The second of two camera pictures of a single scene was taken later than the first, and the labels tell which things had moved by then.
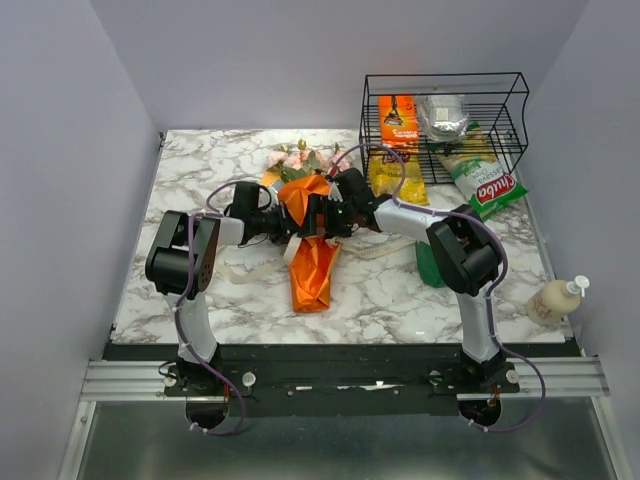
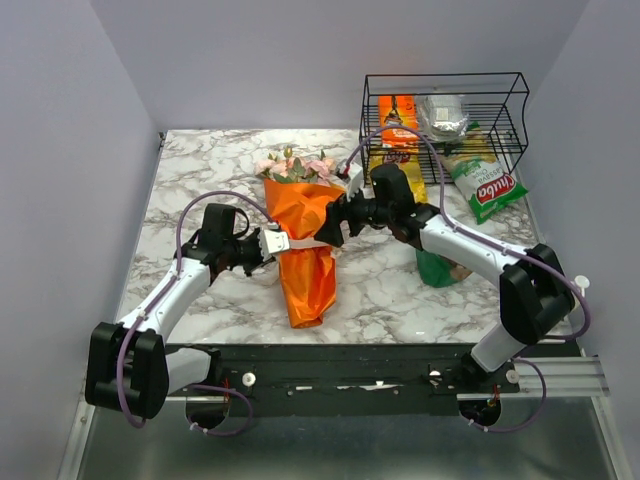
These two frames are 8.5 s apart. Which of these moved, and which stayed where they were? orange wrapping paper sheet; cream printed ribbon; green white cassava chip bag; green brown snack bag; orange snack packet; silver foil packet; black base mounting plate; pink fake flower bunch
Moved: cream printed ribbon; orange wrapping paper sheet; pink fake flower bunch
Stayed: green brown snack bag; silver foil packet; green white cassava chip bag; black base mounting plate; orange snack packet
